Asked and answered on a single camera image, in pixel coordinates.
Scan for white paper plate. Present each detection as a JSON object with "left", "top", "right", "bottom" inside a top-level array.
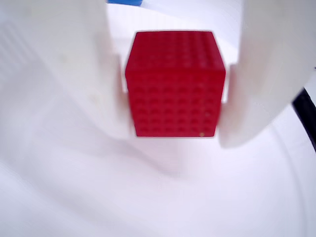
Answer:
[{"left": 0, "top": 118, "right": 316, "bottom": 237}]

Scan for black rounded stand foot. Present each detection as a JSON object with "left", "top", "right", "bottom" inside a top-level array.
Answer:
[{"left": 292, "top": 86, "right": 316, "bottom": 152}]

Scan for blue ribbed cylinder block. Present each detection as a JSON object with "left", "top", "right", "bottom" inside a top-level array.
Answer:
[{"left": 106, "top": 0, "right": 143, "bottom": 6}]

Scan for red cube block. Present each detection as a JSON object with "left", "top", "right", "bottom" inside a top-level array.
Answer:
[{"left": 124, "top": 31, "right": 227, "bottom": 138}]

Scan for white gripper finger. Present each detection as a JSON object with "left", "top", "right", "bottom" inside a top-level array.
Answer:
[
  {"left": 218, "top": 0, "right": 316, "bottom": 149},
  {"left": 0, "top": 0, "right": 136, "bottom": 158}
]

